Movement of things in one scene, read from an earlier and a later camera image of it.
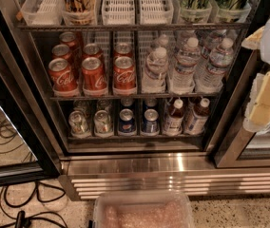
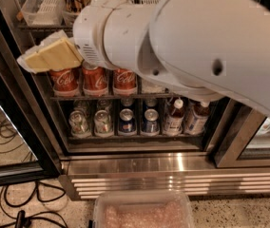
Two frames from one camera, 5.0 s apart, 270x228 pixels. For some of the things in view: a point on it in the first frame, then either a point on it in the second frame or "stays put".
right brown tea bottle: [198, 118] stays put
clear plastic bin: [143, 210] stays put
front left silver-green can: [78, 123] stays put
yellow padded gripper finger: [254, 41] to [101, 29]
